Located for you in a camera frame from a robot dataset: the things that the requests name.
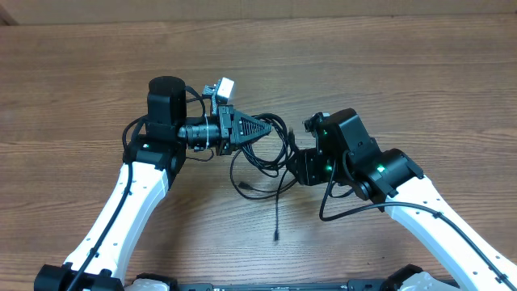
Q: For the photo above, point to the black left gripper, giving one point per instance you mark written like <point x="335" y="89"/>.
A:
<point x="229" y="129"/>

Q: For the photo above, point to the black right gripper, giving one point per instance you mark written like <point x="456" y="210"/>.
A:
<point x="308" y="174"/>

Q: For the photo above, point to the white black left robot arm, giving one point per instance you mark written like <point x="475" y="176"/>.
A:
<point x="155" y="147"/>

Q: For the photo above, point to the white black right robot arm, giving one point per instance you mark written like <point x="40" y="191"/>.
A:
<point x="392" y="182"/>

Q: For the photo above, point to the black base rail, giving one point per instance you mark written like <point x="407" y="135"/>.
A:
<point x="410" y="277"/>

